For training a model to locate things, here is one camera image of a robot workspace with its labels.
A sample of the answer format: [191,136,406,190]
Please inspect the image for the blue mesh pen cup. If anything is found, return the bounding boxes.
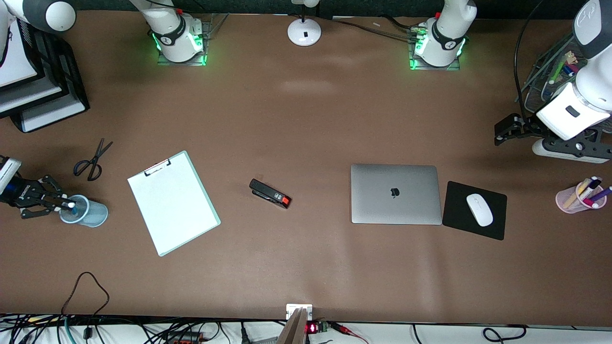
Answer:
[59,194,109,228]

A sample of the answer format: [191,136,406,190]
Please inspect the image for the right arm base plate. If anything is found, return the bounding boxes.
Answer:
[157,19,208,66]

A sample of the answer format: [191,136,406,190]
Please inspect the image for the red wire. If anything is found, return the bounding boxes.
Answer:
[332,322,370,344]

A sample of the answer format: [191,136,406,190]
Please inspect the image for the wooden post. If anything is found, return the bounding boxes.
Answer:
[276,308,309,344]

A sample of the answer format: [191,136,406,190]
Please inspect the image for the black mouse pad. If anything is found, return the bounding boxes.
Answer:
[442,181,508,241]

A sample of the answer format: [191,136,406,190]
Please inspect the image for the pink pen cup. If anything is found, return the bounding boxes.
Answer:
[556,181,608,214]

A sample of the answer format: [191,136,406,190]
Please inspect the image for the wooden pencil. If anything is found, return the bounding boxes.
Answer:
[563,182,591,209]

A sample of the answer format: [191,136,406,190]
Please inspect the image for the wire mesh desk organizer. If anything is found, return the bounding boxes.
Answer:
[515,32,612,135]

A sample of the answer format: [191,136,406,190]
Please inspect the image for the light green clipboard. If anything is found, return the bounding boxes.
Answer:
[127,150,221,257]

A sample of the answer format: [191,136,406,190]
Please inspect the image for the small white box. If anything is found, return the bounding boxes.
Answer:
[286,304,313,321]

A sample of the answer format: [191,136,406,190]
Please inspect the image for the black red stapler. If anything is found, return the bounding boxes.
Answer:
[249,179,292,209]

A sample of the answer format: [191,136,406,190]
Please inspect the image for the black scissors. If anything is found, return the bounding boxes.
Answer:
[73,138,114,182]

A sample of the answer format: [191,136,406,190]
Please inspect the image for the black clipboard clip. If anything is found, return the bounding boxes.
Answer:
[143,159,172,177]

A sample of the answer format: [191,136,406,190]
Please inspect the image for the thick black coiled cable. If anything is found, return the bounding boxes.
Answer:
[482,325,528,344]

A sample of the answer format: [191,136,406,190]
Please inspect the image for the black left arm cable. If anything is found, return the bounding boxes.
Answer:
[514,0,546,121]

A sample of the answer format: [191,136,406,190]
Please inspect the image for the black stacked document tray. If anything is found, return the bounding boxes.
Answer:
[0,17,91,134]

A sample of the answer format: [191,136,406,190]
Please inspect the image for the black base power cable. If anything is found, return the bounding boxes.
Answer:
[330,14,431,44]

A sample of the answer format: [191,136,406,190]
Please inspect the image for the white computer mouse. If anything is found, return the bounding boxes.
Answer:
[466,193,494,227]

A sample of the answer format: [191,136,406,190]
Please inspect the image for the white paper sheet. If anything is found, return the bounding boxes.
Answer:
[128,154,219,254]

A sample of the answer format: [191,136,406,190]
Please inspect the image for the thin dark looped cable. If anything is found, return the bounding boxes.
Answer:
[61,271,110,335]

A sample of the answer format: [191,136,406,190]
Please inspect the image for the black orange connector block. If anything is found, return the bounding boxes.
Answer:
[170,331,205,344]

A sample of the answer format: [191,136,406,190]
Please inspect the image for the white lamp base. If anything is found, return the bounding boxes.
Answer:
[287,0,322,47]

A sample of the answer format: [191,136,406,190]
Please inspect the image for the green pen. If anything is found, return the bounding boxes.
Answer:
[548,52,566,86]

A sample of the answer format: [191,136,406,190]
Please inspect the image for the silver laptop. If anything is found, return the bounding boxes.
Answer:
[350,164,443,226]

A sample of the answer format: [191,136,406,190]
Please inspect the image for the white tray paper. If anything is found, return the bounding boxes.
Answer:
[0,19,40,89]
[21,98,88,133]
[0,76,61,116]

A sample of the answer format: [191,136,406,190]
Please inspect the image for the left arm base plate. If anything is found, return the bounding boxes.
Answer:
[409,26,462,72]

